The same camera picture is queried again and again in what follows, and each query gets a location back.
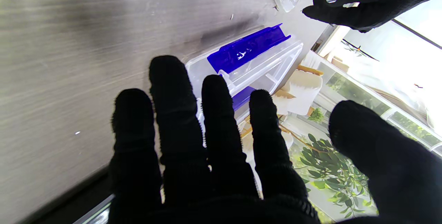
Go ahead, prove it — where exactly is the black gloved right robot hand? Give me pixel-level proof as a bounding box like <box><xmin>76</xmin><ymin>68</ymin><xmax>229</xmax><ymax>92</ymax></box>
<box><xmin>108</xmin><ymin>55</ymin><xmax>442</xmax><ymax>224</ymax></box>

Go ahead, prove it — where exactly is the black plastic container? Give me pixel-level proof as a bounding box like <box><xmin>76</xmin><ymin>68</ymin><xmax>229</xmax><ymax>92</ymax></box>
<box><xmin>21</xmin><ymin>169</ymin><xmax>113</xmax><ymax>224</ymax></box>

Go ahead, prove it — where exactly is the clear container with blue clips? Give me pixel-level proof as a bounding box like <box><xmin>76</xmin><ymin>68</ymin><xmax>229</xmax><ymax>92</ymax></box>
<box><xmin>186</xmin><ymin>24</ymin><xmax>304</xmax><ymax>131</ymax></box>

